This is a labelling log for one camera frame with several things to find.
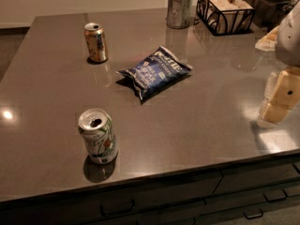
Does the gold soda can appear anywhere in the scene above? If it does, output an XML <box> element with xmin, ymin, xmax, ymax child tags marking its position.
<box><xmin>84</xmin><ymin>22</ymin><xmax>109</xmax><ymax>63</ymax></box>

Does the green white 7up can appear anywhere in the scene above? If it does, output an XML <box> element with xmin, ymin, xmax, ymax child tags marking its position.
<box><xmin>78</xmin><ymin>108</ymin><xmax>118</xmax><ymax>164</ymax></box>

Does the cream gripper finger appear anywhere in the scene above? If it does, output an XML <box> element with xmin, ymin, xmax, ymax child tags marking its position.
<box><xmin>258</xmin><ymin>102</ymin><xmax>290</xmax><ymax>124</ymax></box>
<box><xmin>264</xmin><ymin>71</ymin><xmax>278</xmax><ymax>100</ymax></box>

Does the blue chip bag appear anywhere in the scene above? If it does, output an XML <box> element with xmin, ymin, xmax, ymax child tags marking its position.
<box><xmin>118</xmin><ymin>46</ymin><xmax>192</xmax><ymax>100</ymax></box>

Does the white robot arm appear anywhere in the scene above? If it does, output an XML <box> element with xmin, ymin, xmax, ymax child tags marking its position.
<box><xmin>257</xmin><ymin>3</ymin><xmax>300</xmax><ymax>128</ymax></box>

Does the right lower drawer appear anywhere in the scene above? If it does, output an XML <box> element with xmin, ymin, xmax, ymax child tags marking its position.
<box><xmin>194</xmin><ymin>185</ymin><xmax>300</xmax><ymax>225</ymax></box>

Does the black wire napkin basket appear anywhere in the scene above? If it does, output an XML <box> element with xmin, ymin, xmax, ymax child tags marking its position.
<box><xmin>194</xmin><ymin>0</ymin><xmax>255</xmax><ymax>36</ymax></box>

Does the dark snack container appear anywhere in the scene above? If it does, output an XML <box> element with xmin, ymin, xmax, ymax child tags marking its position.
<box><xmin>244</xmin><ymin>0</ymin><xmax>292</xmax><ymax>30</ymax></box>

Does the right upper drawer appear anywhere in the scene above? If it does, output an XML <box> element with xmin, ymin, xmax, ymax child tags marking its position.
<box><xmin>214</xmin><ymin>163</ymin><xmax>299</xmax><ymax>195</ymax></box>

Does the left drawer with handle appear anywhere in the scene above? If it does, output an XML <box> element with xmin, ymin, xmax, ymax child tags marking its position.
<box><xmin>0</xmin><ymin>172</ymin><xmax>221</xmax><ymax>225</ymax></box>

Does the metal utensil cup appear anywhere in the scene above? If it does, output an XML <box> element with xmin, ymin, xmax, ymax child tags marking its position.
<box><xmin>166</xmin><ymin>0</ymin><xmax>192</xmax><ymax>29</ymax></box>

